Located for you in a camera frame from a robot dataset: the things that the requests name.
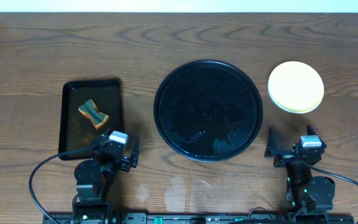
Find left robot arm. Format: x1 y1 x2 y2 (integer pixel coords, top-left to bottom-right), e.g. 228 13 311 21
70 134 139 224

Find orange green sponge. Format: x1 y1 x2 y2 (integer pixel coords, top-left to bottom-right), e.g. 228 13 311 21
78 99 109 129

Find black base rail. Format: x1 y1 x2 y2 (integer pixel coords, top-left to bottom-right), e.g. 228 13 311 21
50 213 355 224

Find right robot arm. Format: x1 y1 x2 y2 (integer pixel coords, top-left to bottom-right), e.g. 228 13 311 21
264 125 336 222

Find yellow plate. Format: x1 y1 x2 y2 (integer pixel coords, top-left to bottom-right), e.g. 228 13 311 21
267 61 324 110

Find black round tray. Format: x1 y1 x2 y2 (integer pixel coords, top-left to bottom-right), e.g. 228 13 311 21
154 60 264 162

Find light blue plate back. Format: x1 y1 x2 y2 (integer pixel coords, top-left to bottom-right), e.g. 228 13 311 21
269 95 319 114

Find black rectangular tray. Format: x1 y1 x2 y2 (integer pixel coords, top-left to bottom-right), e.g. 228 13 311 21
58 78 124 153

